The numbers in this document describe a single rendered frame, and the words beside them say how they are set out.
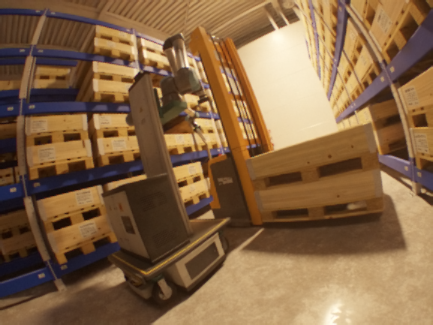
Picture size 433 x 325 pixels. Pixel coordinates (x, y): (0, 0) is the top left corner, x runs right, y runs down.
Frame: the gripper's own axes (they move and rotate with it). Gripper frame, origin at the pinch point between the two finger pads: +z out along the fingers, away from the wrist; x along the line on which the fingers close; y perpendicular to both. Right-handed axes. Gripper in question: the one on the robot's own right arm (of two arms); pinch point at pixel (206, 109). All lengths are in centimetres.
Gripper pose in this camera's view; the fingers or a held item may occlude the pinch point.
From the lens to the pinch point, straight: 201.9
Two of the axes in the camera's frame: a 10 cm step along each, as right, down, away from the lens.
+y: -3.2, 5.0, -8.0
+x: 8.8, -1.5, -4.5
